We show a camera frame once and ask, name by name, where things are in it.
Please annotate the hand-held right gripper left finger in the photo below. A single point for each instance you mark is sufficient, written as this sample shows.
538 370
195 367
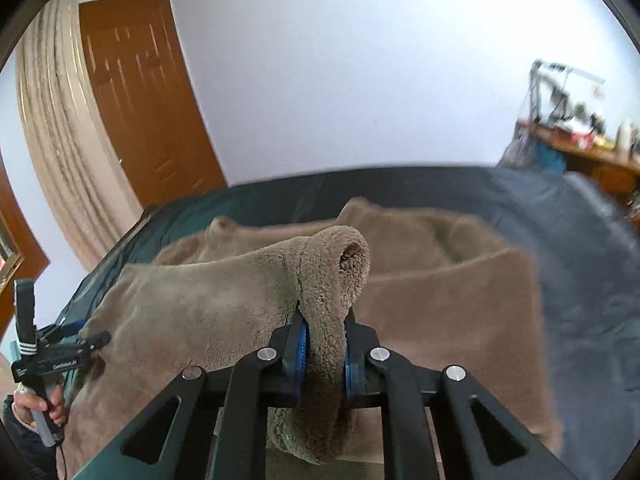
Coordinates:
299 355

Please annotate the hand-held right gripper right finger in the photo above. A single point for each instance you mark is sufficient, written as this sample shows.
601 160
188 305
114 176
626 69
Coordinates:
351 380

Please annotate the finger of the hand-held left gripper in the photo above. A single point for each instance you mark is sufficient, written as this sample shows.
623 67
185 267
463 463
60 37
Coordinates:
95 341

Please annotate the brown fleece sweater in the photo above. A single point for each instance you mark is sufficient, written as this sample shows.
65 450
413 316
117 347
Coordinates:
200 310

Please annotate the person's left forearm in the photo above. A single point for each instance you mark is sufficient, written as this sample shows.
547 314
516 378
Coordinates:
20 445

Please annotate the person's left hand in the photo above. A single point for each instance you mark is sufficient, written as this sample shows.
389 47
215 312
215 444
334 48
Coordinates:
56 405

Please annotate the wooden cabinet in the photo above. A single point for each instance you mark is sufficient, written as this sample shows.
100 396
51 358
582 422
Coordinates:
15 240

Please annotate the beige curtain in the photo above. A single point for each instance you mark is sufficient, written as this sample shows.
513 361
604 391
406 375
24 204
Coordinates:
65 135

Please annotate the wooden door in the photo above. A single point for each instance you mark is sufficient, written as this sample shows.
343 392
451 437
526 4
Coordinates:
145 110

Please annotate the black bed sheet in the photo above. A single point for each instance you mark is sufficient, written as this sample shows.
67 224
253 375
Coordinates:
590 285

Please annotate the blue bag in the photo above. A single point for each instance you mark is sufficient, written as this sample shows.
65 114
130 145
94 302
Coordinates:
552 157

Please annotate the wooden desk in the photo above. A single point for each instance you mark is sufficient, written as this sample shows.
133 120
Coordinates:
585 157

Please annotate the red box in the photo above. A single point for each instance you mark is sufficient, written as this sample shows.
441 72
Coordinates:
577 137

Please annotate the grey desk lamp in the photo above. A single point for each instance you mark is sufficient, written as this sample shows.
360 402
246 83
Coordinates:
542 90

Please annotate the white bottle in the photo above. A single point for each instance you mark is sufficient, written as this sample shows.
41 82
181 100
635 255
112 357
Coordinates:
625 135

